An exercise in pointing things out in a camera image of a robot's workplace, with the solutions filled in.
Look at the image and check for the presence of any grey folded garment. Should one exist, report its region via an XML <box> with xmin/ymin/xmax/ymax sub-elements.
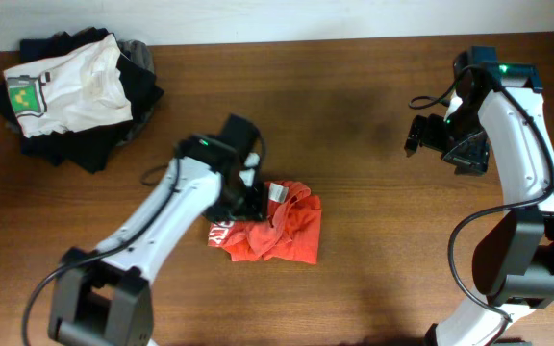
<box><xmin>117</xmin><ymin>40</ymin><xmax>155</xmax><ymax>146</ymax></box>

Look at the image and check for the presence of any navy folded garment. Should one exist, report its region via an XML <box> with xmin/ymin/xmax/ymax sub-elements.
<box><xmin>20</xmin><ymin>136</ymin><xmax>65</xmax><ymax>166</ymax></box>

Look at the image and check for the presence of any orange red t-shirt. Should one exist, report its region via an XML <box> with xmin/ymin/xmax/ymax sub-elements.
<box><xmin>207</xmin><ymin>181</ymin><xmax>322</xmax><ymax>265</ymax></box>

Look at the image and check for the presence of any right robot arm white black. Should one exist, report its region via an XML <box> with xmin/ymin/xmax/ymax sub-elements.
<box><xmin>404</xmin><ymin>61</ymin><xmax>554</xmax><ymax>345</ymax></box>

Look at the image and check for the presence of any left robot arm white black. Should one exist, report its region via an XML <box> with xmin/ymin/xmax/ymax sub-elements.
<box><xmin>45</xmin><ymin>136</ymin><xmax>266</xmax><ymax>345</ymax></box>

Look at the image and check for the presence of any white folded t-shirt green print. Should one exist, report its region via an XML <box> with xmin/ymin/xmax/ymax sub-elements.
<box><xmin>3</xmin><ymin>34</ymin><xmax>132</xmax><ymax>138</ymax></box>

